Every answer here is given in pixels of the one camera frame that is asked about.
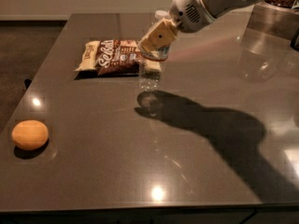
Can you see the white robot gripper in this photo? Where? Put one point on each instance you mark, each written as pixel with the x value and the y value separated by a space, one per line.
pixel 188 12

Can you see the clear plastic water bottle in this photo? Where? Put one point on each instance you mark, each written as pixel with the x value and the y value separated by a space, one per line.
pixel 151 65

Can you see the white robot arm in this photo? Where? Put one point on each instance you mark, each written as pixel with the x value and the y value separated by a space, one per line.
pixel 224 6

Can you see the brown chip bag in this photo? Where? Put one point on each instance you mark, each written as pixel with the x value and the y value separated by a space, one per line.
pixel 111 57

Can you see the steel container under bowl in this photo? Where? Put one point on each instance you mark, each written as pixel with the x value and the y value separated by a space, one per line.
pixel 277 21

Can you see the bowl of brown snacks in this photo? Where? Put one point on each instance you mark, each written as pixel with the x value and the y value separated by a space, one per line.
pixel 283 3

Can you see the orange fruit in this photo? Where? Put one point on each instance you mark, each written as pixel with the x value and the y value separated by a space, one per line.
pixel 30 134

